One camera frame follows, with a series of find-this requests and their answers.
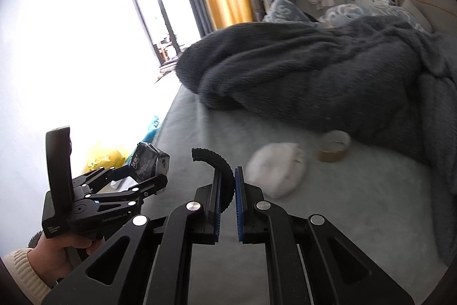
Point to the person's left hand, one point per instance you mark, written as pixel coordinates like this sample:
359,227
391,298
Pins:
49,259

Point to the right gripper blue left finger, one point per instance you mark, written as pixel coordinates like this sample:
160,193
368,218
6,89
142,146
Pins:
208,196

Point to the beige pillow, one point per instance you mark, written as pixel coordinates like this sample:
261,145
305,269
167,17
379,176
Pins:
417,15

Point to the brown tape roll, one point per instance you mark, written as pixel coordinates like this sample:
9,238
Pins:
217,162
334,146

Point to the blue floral duvet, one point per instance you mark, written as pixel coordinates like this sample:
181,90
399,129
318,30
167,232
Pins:
286,11

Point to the blue plush toy stick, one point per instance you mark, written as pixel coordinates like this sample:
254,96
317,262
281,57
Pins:
152,130

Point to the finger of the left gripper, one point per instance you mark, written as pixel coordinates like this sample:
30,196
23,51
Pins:
126,202
97,179

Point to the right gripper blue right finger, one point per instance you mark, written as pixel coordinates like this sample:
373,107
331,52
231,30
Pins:
247,196

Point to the dark grey fluffy blanket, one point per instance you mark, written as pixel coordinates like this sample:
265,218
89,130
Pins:
376,78

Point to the white rolled sock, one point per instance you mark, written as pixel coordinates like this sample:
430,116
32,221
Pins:
277,168

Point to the yellow plastic bag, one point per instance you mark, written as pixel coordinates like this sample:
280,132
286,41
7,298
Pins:
106,158

